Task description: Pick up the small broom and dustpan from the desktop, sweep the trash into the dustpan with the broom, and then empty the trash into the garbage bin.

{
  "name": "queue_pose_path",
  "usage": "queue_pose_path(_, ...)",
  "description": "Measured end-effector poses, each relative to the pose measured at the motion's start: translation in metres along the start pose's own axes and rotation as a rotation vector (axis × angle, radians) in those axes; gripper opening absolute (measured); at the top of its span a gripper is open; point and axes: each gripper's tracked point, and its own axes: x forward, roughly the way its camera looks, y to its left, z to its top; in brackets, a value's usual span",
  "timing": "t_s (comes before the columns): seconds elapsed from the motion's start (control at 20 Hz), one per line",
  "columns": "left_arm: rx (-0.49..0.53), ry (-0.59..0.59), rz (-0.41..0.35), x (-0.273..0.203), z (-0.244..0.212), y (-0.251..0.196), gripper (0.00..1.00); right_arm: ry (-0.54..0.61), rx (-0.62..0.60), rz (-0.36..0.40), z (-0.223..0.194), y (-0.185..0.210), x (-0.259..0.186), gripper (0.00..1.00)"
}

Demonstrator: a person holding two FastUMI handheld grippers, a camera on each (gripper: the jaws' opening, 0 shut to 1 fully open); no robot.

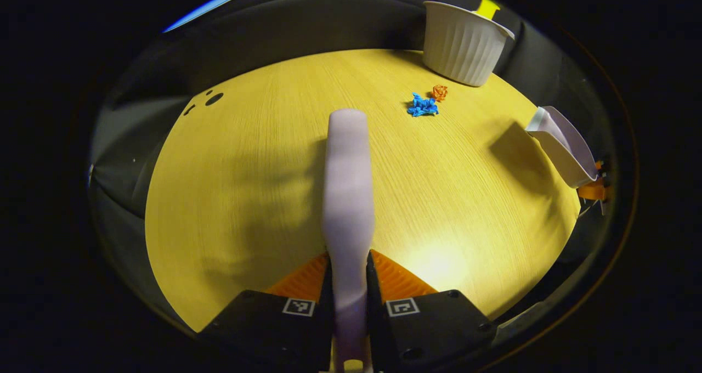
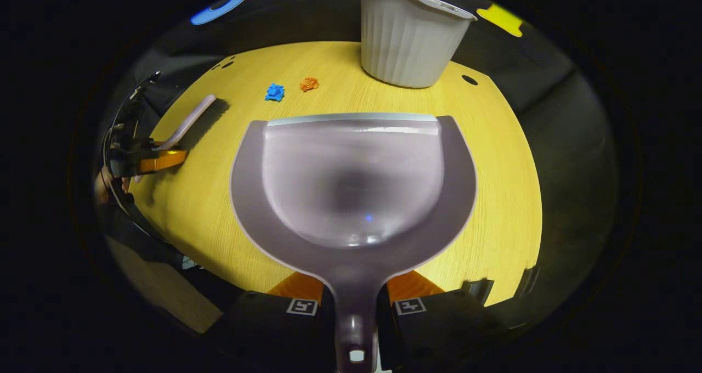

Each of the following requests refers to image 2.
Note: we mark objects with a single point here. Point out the white ribbed garbage bin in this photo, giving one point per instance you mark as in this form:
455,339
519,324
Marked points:
408,38

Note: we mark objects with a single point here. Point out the blue paper trash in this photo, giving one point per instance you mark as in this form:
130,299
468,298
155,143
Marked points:
275,92

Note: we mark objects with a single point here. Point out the small pale lilac broom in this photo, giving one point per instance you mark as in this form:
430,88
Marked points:
189,122

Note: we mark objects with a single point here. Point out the pale lilac plastic dustpan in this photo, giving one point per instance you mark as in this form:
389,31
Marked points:
351,186

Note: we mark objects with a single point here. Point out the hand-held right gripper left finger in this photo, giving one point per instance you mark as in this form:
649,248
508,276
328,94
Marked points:
263,326

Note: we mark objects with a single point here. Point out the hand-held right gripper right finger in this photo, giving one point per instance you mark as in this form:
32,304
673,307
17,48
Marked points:
439,329

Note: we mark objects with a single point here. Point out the black table edge bracket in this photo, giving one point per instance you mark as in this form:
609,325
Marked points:
527,281
478,288

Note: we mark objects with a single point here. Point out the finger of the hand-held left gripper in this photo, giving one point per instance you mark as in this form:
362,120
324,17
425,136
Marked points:
162,162

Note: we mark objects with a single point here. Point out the orange paper trash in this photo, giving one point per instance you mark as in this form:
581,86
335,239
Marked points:
309,84

